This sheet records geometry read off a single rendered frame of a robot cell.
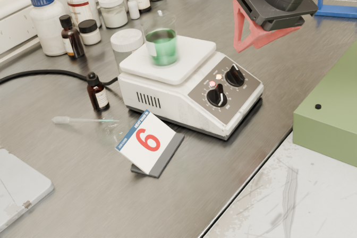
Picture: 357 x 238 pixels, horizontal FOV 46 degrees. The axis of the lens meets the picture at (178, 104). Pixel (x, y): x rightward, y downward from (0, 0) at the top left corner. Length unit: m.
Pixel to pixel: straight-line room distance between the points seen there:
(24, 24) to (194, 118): 0.52
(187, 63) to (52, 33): 0.37
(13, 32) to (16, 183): 0.44
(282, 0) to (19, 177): 0.44
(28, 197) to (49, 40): 0.42
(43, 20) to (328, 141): 0.61
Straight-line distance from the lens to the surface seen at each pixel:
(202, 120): 0.62
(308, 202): 0.55
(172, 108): 0.64
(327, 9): 0.96
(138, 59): 0.68
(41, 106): 0.81
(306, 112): 0.59
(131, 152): 0.60
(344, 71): 0.67
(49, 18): 0.92
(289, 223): 0.53
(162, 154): 0.62
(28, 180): 0.65
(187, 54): 0.67
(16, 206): 0.62
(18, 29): 1.01
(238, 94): 0.65
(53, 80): 0.87
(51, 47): 0.95
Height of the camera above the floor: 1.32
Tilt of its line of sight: 37 degrees down
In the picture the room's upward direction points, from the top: 10 degrees counter-clockwise
